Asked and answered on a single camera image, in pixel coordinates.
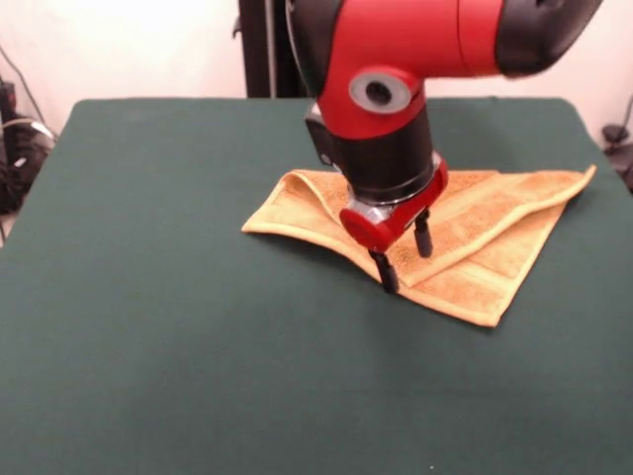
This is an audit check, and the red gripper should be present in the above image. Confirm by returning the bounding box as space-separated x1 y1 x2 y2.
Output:
338 156 451 295

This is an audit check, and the black plug with cable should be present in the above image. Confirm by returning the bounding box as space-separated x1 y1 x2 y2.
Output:
600 124 633 195

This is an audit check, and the dark green table cloth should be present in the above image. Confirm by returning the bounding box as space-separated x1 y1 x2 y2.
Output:
0 96 633 475

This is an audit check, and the tan terry towel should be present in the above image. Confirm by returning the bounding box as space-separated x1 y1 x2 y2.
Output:
240 163 598 330

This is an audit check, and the black equipment bundle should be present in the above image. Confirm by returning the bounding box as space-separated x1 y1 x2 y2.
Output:
0 116 56 215

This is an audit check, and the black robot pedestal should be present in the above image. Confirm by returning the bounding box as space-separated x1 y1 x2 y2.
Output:
230 0 317 99

